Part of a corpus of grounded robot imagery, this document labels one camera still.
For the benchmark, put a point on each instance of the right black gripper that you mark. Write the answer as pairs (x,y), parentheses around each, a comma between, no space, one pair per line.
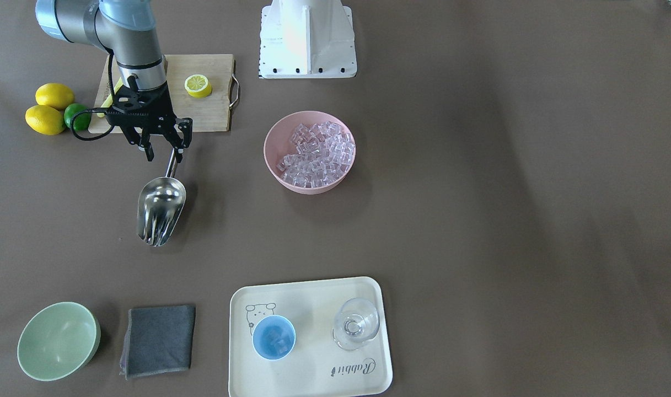
(162,105)

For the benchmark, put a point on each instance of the stainless steel ice scoop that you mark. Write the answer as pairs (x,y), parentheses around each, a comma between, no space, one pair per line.
(160,204)

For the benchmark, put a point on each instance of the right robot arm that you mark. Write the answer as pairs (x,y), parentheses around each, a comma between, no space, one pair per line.
(124,29)

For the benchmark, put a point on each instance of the pile of clear ice cubes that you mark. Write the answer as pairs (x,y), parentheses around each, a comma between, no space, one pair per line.
(324,153)

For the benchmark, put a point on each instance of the light blue plastic cup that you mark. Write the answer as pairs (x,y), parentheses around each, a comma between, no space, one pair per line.
(272,320)

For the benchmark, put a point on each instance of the ice cubes in blue cup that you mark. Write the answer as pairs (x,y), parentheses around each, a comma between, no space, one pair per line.
(276,342)

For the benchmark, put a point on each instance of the half lemon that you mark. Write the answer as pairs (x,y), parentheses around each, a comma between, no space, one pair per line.
(197,86)

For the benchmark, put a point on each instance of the wooden cutting board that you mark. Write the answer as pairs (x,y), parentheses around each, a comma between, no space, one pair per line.
(212,113)

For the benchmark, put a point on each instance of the yellow plastic knife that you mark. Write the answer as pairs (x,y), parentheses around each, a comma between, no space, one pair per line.
(109,98)

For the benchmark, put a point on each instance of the green lime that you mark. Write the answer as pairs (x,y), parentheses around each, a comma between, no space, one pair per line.
(75,114)

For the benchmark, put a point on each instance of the upper yellow lemon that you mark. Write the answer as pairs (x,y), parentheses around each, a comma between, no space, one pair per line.
(56,95)

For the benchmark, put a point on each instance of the yellow lemon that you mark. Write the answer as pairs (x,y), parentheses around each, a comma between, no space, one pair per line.
(45,120)
(56,95)

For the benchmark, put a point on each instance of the lower yellow lemon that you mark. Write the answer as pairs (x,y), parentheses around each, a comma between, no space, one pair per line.
(45,120)

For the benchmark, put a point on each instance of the pink bowl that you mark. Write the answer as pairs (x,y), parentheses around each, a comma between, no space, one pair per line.
(276,144)

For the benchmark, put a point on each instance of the folded grey cloth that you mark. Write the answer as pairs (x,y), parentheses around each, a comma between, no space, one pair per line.
(158,340)

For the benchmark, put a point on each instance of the green bowl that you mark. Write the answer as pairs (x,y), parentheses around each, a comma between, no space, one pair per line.
(58,341)

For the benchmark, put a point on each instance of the cream rabbit serving tray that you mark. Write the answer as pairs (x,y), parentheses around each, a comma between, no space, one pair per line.
(316,366)

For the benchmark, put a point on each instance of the clear wine glass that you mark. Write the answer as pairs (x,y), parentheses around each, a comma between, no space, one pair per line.
(356,323)

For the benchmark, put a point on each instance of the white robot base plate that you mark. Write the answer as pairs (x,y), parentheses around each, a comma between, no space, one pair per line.
(307,40)

